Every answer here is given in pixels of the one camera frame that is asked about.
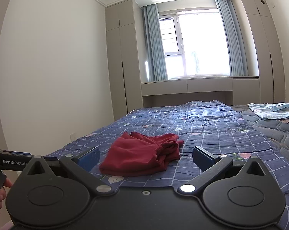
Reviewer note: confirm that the beige wardrobe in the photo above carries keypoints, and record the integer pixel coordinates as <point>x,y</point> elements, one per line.
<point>120,64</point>
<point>266,52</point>

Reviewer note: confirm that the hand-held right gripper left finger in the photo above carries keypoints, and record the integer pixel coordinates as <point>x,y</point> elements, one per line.
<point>89,158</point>

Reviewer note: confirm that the grey quilted mattress pad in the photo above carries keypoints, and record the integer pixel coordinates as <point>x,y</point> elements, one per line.
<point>278,134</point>

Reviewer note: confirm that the light blue cloth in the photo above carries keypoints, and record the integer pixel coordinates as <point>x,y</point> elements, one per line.
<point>266,111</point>

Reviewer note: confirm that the blue checked quilt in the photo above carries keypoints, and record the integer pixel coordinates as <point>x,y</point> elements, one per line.
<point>206,129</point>

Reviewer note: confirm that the red knit sweater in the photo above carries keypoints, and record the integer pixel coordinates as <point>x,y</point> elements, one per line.
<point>134,155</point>

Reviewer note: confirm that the blue-grey curtain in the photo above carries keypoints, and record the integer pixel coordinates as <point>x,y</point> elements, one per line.
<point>233,40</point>
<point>155,48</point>

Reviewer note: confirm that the window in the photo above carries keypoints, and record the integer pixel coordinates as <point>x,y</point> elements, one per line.
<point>202,43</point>

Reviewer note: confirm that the beige window cabinet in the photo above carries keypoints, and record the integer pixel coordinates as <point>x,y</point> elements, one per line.
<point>206,86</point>

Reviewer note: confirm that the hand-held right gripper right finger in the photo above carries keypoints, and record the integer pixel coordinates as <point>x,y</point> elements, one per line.
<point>203,159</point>

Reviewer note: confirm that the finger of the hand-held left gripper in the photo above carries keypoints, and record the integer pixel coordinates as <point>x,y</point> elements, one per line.
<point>51,159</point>

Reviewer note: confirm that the white wall socket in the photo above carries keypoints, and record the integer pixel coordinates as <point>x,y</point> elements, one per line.
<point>73,136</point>

